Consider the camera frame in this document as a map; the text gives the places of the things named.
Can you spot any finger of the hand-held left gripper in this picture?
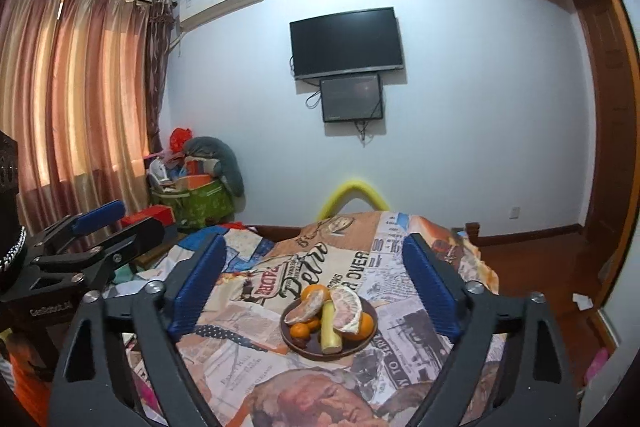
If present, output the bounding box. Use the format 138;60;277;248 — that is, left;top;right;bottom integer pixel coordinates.
35;217;166;287
27;201;126;258

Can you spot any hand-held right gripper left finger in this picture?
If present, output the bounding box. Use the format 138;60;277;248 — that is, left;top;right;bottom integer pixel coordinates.
47;234;228;427

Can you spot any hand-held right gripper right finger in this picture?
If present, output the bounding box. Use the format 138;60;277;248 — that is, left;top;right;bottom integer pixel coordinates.
402;232;583;427

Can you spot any large peeled pomelo segment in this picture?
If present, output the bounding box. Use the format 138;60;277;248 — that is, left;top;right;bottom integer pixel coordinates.
330;285;365;338

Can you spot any small peeled pomelo segment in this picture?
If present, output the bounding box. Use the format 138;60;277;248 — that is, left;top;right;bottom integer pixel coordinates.
284;289;327;325

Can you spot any yellow-green banana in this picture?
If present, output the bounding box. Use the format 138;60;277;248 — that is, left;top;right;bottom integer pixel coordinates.
321;301;343;354

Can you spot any round brown plate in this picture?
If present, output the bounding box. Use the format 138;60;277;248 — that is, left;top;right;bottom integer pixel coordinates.
279;294;378;362

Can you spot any red box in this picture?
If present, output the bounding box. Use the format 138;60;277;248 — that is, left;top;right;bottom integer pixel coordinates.
120;205;174;229

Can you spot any blue patchwork quilt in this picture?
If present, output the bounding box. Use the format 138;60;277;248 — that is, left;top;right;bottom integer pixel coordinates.
115;222;277;290

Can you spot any orange cloth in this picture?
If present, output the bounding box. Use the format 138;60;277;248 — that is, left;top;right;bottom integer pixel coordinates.
0;332;53;427

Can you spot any red plastic bag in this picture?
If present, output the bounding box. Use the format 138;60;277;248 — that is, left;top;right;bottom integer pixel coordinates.
169;127;193;152

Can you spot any pink striped curtain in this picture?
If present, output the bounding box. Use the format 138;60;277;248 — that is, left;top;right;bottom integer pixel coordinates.
0;0;174;233

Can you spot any yellow foam hoop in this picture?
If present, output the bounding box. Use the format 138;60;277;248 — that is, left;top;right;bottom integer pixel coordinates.
320;179;391;221

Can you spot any grey pillow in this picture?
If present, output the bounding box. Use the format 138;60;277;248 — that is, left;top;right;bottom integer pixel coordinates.
182;136;246;198

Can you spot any newspaper print blanket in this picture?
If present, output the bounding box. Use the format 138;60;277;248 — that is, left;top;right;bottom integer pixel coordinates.
120;209;506;427

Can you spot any pink item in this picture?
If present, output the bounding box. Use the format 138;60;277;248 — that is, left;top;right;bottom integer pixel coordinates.
584;347;609;384

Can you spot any small black monitor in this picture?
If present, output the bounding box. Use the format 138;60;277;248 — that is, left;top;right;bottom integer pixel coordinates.
320;73;385;123

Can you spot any wooden door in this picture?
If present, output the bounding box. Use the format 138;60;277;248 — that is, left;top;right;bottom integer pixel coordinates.
570;0;640;308

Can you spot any black monitor cable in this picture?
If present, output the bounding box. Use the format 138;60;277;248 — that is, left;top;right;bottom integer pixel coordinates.
352;119;374;146

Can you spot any black wall television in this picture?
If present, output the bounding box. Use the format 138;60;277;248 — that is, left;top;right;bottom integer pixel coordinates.
289;7;405;81

